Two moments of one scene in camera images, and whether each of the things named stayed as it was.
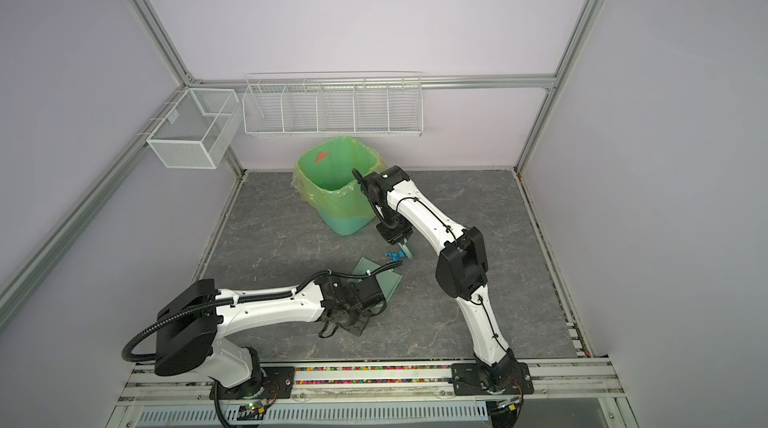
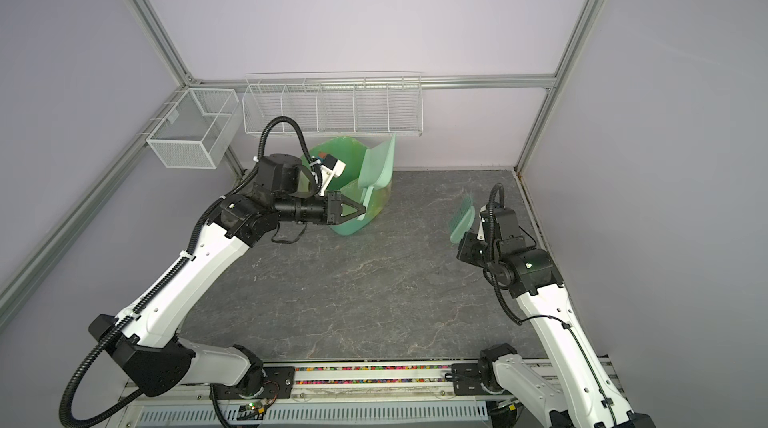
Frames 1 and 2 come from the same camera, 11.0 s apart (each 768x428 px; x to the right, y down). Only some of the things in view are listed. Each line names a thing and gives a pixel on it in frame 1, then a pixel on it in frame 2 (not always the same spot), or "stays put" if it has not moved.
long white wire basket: (343, 104) stays put
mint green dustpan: (387, 279) to (376, 169)
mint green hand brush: (406, 249) to (462, 219)
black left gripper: (360, 326) to (333, 204)
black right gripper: (394, 238) to (467, 254)
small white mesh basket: (195, 132) stays put
